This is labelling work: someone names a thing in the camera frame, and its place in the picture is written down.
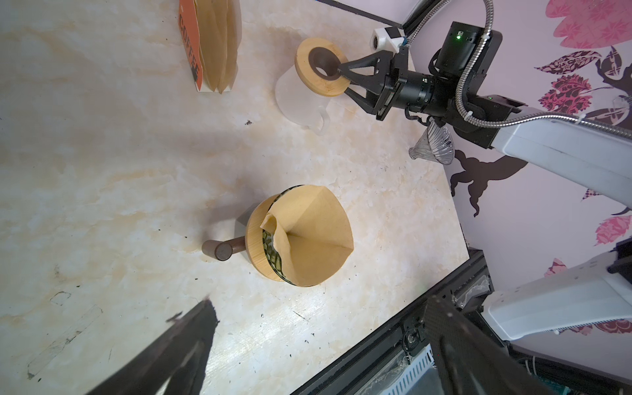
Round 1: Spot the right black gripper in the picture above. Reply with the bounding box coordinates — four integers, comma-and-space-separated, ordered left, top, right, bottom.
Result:
338, 50, 435, 121

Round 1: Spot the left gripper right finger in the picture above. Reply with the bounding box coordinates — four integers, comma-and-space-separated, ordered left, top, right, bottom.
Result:
423, 296, 552, 394

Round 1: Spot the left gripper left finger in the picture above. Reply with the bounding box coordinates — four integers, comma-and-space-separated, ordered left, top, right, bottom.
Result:
89, 298, 219, 394

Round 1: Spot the wooden ring holder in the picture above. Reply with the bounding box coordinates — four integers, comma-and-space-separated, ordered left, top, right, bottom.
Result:
295, 38, 351, 97
245, 194, 283, 282

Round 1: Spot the brown paper coffee filter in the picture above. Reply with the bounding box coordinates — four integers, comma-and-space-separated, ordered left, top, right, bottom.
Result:
261, 184, 354, 287

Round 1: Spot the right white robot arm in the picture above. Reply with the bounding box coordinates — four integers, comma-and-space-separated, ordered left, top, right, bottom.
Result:
338, 22, 631, 342

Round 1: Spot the clear plastic dripper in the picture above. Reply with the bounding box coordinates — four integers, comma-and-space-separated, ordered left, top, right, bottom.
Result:
275, 66, 331, 136

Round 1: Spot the coffee filter pack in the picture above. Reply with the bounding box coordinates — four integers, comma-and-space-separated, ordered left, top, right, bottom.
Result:
178, 0, 242, 94

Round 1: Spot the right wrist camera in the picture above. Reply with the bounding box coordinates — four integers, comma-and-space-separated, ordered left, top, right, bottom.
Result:
370, 26, 406, 54

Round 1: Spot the white cable duct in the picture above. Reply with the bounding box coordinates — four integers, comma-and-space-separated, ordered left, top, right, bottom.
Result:
380, 345, 435, 395

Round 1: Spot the black base frame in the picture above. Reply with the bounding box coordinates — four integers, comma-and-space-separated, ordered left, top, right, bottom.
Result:
296, 250, 631, 394

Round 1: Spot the right metal conduit cable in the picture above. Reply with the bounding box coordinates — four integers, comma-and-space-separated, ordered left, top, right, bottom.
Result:
407, 0, 632, 140

